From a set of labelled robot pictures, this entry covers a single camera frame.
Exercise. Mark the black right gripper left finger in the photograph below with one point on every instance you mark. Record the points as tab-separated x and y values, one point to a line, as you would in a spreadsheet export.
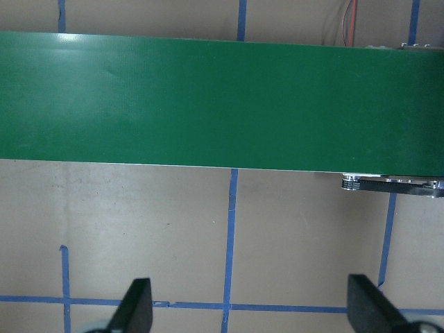
135	312

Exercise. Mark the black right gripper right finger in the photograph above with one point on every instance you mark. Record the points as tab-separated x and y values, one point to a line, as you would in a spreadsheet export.
368	310

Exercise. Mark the green conveyor belt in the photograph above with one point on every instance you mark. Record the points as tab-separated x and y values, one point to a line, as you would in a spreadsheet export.
373	115

